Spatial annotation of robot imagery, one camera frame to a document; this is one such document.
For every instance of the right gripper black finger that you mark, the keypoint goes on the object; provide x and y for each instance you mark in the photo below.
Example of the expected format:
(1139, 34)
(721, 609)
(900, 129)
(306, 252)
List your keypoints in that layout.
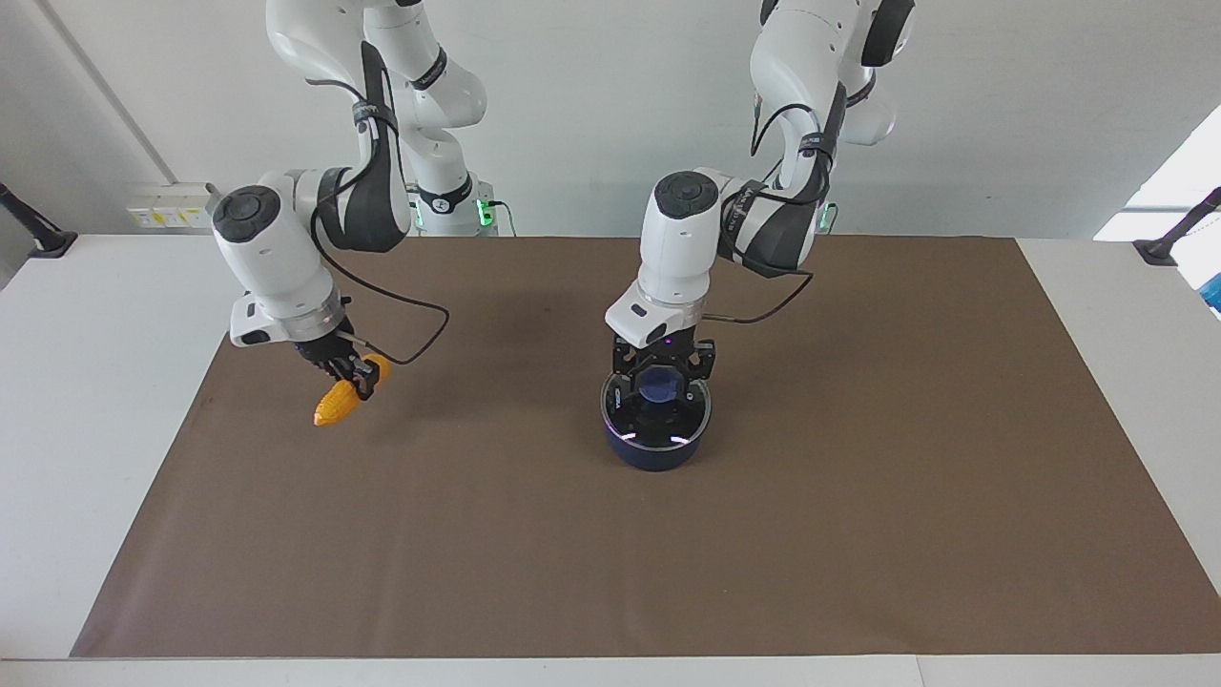
(329, 368)
(364, 374)

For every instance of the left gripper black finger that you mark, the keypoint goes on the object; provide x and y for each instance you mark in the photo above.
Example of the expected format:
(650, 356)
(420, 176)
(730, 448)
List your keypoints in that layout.
(704, 363)
(625, 364)

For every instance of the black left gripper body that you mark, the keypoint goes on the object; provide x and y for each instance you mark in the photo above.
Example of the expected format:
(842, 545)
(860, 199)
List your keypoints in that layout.
(668, 351)

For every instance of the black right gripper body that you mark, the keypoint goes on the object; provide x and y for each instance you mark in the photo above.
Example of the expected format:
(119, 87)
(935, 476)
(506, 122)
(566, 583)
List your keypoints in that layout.
(324, 348)

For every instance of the yellow corn cob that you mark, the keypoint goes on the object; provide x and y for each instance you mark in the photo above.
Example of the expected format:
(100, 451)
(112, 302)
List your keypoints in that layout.
(334, 408)

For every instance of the glass lid with blue knob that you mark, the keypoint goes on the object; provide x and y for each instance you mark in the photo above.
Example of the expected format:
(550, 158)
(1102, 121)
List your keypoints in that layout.
(634, 425)

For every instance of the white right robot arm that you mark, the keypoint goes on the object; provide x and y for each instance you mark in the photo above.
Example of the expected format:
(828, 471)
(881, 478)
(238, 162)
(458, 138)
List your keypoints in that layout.
(277, 248)

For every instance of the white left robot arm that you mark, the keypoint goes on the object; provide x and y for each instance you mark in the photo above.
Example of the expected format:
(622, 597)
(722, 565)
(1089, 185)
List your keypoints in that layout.
(677, 239)

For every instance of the dark blue saucepan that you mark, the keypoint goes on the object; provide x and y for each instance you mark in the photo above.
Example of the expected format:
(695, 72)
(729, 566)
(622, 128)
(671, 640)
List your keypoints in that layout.
(658, 458)

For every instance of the brown table mat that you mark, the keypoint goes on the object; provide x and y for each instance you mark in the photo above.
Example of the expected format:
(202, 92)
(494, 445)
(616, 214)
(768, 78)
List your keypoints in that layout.
(477, 534)

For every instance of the black clamp stand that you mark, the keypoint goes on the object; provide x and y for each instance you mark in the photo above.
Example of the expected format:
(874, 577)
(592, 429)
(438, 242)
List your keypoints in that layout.
(43, 240)
(1159, 251)

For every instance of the blue object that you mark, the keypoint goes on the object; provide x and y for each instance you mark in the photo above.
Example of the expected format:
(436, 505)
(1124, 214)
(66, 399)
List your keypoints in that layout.
(1213, 294)

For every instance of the white wall socket box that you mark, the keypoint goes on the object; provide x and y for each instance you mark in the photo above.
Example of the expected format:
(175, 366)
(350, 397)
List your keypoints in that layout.
(167, 208)

